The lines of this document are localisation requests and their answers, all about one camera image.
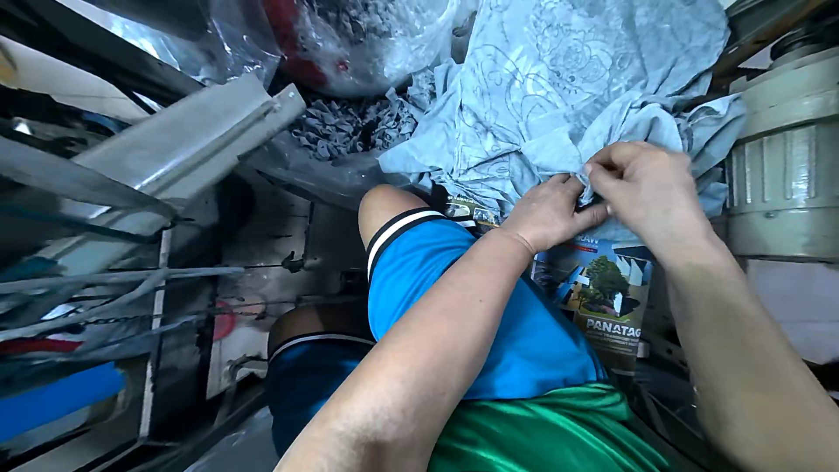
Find person's right forearm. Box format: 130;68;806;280
662;229;839;472

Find person's left hand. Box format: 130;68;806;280
501;173;612;254

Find light blue patterned cloth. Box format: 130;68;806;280
378;0;748;242

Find red round object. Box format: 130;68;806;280
213;300;237;342

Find person's left forearm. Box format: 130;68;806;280
273;228;536;472

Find pile of grey fabric scraps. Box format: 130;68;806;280
288;79;441;162

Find beige ribbed electric motor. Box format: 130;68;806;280
725;29;839;263

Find grey metal channel bar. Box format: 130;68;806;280
36;72;307;276

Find blue roll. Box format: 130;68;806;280
0;362;125;444

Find person's right hand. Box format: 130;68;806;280
583;141;715;268

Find printed poster with tree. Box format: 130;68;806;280
446;191;654;376

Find clear plastic bag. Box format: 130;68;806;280
208;0;481;99

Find dark metal machine frame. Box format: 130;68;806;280
708;0;839;99

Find black metal frame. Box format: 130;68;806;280
0;223;246;472

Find person's legs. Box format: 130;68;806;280
267;184;610;458

